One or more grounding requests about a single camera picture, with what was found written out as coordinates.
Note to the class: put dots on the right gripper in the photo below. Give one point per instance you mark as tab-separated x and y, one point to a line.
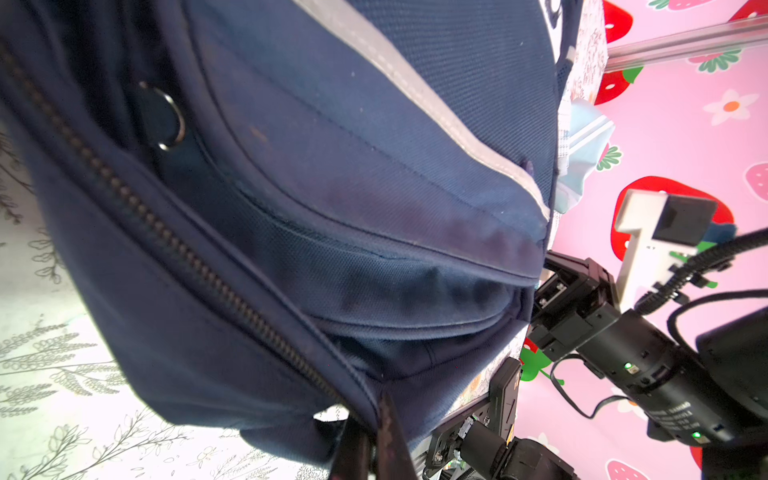
575	316

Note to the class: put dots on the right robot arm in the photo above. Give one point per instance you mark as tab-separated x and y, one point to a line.
734	355

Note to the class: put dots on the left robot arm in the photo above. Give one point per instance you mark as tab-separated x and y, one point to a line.
477	442

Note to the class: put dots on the navy blue student backpack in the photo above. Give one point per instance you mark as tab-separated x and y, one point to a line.
273	207

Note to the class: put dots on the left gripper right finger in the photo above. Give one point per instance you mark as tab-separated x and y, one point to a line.
393	460

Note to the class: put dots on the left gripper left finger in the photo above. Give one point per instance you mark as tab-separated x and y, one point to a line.
353	455

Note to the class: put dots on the light blue cloth pouch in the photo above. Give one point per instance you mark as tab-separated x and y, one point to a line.
585	141

